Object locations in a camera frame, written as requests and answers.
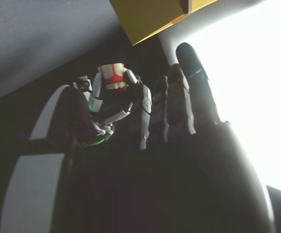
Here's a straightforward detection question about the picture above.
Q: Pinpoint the yellow cardboard box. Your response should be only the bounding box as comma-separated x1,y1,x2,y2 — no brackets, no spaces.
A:
108,0,220,47

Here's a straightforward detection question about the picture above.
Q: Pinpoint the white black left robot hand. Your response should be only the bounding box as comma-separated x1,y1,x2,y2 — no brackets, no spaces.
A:
0,43,276,233

